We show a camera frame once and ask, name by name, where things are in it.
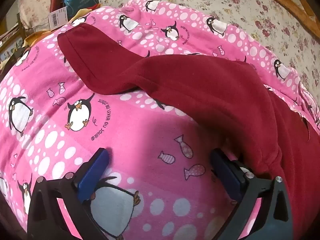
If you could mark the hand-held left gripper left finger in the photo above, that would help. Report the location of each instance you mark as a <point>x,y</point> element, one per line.
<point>93,170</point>

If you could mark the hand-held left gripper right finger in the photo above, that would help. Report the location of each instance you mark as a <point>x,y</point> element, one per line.
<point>226,170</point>

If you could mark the dark red fleece garment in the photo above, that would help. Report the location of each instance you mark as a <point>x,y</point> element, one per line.
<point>187,92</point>

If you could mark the pink penguin print blanket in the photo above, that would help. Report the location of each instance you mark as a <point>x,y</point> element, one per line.
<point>50,120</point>

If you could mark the yellow cloth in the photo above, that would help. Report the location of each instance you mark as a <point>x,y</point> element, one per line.
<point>35,36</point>

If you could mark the wooden furniture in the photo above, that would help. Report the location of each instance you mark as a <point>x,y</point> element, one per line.
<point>10,40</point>

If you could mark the white paper tag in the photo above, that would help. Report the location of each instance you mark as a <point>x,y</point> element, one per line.
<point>58,17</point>

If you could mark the floral bed sheet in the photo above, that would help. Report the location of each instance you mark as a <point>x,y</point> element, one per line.
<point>200,0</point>

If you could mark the floral pillow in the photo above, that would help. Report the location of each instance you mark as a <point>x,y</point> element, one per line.
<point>35,0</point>

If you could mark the orange patterned cushion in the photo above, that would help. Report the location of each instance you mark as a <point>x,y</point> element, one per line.
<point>300,5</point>

